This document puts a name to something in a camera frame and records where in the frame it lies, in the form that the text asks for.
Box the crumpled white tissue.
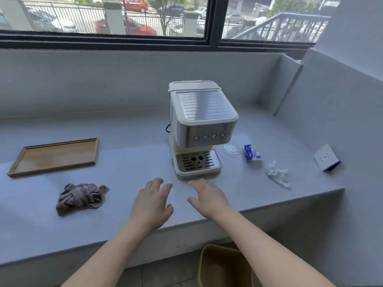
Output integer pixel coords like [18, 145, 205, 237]
[266, 160, 291, 189]

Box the person's right forearm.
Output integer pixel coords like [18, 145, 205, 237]
[214, 206, 337, 287]

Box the grey crumpled cloth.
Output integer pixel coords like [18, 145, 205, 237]
[56, 183, 110, 216]

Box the white wall socket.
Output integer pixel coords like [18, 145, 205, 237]
[313, 144, 342, 172]

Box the black window frame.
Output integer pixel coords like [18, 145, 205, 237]
[0, 0, 318, 60]

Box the person's left forearm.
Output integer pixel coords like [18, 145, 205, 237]
[60, 219, 163, 287]

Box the cream espresso machine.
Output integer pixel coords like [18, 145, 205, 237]
[168, 81, 239, 177]

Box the blue white plastic packet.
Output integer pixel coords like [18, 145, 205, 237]
[243, 144, 262, 163]

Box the beige waste bin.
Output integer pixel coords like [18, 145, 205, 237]
[196, 244, 261, 287]

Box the person's left hand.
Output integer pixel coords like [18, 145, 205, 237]
[128, 178, 174, 231]

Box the wooden tray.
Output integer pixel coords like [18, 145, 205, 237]
[7, 138, 99, 177]

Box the person's right hand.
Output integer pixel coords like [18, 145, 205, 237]
[187, 178, 231, 220]

